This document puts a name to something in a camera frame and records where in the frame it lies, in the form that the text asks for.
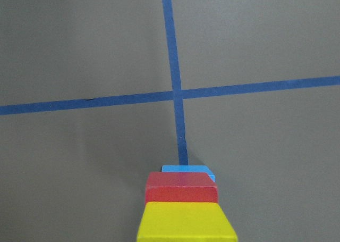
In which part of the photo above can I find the blue cube block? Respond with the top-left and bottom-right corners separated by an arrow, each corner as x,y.
161,165 -> 216,182

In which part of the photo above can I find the red cube block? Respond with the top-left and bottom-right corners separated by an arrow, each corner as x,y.
144,172 -> 218,203

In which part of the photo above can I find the yellow cube block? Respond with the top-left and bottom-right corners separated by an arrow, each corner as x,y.
137,202 -> 238,241

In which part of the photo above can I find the brown paper table cover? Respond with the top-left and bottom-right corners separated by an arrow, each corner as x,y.
1,0 -> 339,241

